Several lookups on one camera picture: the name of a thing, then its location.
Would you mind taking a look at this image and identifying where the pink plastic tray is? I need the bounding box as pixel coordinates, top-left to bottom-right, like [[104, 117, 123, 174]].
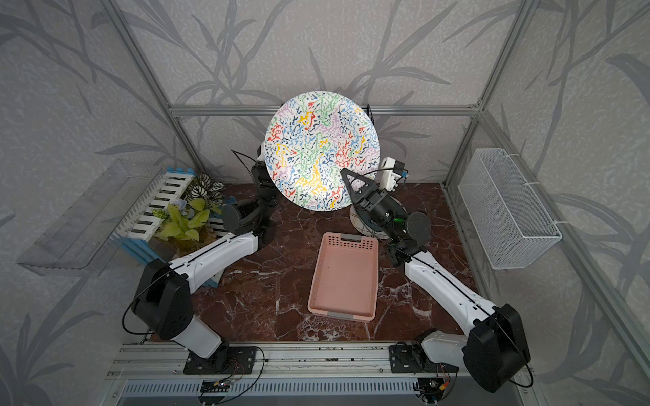
[[307, 232, 379, 322]]

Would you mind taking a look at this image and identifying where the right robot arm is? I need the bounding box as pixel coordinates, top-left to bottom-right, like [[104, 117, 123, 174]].
[[340, 168, 531, 393]]

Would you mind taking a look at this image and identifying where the white mesh basket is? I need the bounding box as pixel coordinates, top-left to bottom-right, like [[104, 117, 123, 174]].
[[458, 148, 562, 270]]

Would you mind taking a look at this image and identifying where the clear plastic shelf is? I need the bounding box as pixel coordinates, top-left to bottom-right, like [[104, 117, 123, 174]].
[[17, 160, 161, 277]]

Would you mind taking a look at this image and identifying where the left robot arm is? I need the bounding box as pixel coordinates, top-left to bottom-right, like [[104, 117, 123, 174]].
[[128, 157, 279, 360]]

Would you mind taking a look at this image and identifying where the colourful patterned round plate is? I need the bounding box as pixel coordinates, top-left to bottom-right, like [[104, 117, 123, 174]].
[[262, 91, 380, 212]]

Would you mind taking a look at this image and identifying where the green potted plant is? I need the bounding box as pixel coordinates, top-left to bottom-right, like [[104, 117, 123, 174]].
[[152, 198, 221, 256]]

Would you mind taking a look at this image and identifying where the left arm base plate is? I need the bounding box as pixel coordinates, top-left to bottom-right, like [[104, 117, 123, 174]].
[[183, 346, 257, 376]]

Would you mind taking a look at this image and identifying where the white plaid round plate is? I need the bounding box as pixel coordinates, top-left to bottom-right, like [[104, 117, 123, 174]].
[[350, 206, 388, 240]]

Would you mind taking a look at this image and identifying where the black wire basket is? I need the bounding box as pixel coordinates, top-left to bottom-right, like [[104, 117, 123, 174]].
[[363, 104, 376, 129]]

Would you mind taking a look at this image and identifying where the white blue wooden crate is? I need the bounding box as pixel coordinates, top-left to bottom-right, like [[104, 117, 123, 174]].
[[116, 167, 235, 264]]

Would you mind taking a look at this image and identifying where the aluminium mounting rail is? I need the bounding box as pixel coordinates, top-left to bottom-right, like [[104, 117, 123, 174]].
[[105, 341, 458, 381]]

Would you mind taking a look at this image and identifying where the striped leaf plant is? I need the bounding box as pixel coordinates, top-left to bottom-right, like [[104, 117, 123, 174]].
[[186, 174, 224, 205]]

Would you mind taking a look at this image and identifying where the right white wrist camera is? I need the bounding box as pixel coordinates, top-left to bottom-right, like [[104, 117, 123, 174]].
[[375, 157, 408, 192]]

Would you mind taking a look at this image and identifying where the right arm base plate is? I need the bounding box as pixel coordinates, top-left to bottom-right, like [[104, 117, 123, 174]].
[[389, 342, 437, 373]]

